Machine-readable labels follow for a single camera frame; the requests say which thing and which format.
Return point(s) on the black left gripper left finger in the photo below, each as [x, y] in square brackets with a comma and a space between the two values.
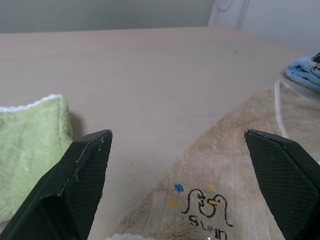
[75, 190]

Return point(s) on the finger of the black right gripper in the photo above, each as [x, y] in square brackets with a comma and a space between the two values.
[317, 58]

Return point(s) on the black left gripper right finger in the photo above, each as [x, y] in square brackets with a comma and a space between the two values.
[287, 180]

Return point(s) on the beige towel with bird print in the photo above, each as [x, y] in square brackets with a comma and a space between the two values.
[225, 162]

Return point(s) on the light blue folded towel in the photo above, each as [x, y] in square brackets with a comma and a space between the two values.
[302, 72]

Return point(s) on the light green folded towel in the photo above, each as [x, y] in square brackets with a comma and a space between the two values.
[30, 140]

